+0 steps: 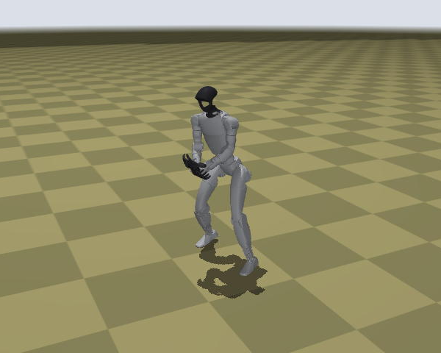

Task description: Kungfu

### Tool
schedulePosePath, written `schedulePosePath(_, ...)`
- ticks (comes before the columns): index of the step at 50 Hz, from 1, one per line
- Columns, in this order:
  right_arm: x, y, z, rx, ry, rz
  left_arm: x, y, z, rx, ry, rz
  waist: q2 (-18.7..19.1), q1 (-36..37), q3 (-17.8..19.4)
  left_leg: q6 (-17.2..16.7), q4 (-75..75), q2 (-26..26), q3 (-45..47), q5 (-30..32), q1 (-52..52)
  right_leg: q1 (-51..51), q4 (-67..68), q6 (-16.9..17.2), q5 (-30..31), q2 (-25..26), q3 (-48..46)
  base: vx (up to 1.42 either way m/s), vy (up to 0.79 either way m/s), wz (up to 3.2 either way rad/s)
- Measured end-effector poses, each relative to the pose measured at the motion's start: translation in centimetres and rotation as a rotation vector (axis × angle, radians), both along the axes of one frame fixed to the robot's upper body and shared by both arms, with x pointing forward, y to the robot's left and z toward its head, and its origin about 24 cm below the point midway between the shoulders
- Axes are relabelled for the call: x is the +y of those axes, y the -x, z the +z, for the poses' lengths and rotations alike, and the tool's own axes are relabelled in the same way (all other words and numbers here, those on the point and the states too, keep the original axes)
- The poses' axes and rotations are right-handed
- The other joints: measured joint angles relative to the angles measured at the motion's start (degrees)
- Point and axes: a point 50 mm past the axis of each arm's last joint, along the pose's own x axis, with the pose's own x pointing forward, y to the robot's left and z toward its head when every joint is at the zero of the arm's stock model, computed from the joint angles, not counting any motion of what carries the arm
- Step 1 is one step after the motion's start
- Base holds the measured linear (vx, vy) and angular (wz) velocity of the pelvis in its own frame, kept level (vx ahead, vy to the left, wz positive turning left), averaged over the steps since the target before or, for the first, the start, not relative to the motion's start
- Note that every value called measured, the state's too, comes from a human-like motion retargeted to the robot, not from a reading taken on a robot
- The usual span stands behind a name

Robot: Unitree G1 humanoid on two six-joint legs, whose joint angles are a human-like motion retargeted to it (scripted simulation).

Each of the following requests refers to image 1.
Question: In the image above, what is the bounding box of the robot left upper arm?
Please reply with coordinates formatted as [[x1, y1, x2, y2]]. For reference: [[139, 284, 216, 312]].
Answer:
[[220, 115, 239, 154]]

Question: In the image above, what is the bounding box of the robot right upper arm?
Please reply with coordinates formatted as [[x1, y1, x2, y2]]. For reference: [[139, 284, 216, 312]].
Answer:
[[190, 113, 204, 151]]

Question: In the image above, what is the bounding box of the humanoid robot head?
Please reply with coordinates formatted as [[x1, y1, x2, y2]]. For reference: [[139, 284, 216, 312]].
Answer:
[[195, 86, 223, 118]]

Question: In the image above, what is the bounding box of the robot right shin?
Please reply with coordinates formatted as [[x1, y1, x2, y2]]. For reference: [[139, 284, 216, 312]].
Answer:
[[194, 208, 212, 235]]

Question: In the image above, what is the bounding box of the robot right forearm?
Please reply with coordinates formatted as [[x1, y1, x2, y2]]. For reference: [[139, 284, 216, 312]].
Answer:
[[190, 142, 201, 172]]

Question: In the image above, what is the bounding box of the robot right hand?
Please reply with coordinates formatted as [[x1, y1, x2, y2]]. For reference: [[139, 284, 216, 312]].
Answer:
[[191, 167, 211, 180]]

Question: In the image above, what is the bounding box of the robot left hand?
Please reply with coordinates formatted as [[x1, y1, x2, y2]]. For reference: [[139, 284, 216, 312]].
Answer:
[[183, 154, 207, 171]]

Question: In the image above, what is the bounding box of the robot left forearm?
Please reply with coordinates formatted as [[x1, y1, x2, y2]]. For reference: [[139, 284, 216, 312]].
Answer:
[[199, 148, 233, 173]]

